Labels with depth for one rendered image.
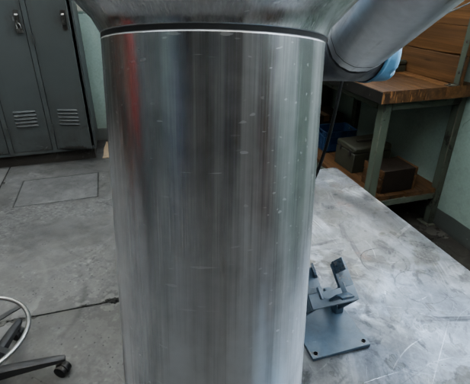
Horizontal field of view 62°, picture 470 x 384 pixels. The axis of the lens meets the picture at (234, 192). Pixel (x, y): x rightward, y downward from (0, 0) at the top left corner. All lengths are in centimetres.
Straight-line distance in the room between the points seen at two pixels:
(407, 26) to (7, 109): 329
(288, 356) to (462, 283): 73
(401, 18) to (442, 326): 56
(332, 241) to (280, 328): 76
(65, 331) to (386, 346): 147
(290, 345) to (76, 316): 182
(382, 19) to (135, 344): 29
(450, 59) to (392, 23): 204
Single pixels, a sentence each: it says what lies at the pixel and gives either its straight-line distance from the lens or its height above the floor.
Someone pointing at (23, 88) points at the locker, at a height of 63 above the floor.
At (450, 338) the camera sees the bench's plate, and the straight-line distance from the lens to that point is 76.
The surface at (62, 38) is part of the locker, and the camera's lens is 326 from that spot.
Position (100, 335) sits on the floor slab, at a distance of 185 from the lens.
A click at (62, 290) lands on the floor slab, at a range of 213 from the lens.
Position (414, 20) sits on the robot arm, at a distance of 34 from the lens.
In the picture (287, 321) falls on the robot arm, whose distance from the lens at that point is 16.
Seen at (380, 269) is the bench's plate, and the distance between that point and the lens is 86.
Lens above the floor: 130
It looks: 28 degrees down
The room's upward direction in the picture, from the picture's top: straight up
